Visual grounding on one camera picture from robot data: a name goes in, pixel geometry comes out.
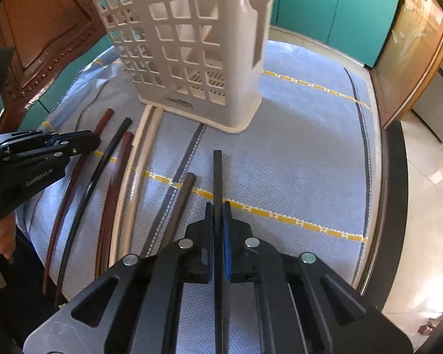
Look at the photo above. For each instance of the teal base cabinet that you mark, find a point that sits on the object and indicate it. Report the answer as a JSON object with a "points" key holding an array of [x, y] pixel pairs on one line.
{"points": [[335, 14]]}

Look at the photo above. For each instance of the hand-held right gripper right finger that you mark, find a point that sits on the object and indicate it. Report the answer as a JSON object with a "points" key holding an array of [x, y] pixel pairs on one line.
{"points": [[227, 236]]}

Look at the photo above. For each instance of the black chopstick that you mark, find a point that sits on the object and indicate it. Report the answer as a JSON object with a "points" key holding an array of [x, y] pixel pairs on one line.
{"points": [[96, 169], [217, 177]]}

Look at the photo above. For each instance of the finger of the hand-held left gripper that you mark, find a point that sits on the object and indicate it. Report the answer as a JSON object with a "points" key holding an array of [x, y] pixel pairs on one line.
{"points": [[40, 156], [81, 142]]}

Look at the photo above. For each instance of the person's dark trousers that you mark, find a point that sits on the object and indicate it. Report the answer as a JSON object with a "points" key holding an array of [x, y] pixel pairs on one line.
{"points": [[22, 302]]}

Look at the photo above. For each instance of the cream chopstick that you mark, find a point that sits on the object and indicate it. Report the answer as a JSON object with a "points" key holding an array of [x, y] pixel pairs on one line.
{"points": [[115, 228], [134, 191]]}

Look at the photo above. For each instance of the blue checked cloth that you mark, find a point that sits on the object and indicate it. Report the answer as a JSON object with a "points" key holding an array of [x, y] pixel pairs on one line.
{"points": [[298, 155]]}

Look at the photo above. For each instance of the brown wooden chair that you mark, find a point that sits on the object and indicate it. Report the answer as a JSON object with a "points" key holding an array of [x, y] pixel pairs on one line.
{"points": [[40, 25]]}

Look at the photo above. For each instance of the person's left hand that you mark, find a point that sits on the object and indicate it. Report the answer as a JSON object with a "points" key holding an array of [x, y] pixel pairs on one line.
{"points": [[4, 238]]}

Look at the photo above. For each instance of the wood framed glass door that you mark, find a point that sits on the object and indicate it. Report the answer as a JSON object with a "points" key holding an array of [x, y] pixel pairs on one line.
{"points": [[409, 62]]}

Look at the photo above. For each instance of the reddish brown chopstick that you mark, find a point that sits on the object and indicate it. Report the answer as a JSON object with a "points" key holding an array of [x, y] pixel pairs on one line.
{"points": [[61, 214], [114, 191]]}

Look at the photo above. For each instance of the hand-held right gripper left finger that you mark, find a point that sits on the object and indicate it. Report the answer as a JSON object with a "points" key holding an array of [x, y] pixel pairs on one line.
{"points": [[209, 236]]}

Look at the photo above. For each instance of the beige plastic utensil basket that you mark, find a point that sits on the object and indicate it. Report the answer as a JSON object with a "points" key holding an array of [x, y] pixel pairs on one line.
{"points": [[249, 92]]}

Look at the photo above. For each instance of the dark brown chopstick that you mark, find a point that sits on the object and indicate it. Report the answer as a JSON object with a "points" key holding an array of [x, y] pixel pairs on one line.
{"points": [[181, 202]]}

